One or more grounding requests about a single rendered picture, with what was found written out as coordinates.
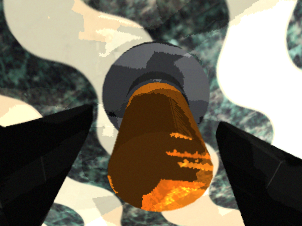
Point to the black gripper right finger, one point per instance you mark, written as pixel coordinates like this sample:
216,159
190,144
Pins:
266,181

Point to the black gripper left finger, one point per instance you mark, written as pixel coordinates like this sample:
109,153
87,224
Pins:
35,158

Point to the orange knob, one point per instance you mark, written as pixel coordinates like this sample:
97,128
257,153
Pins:
159,161

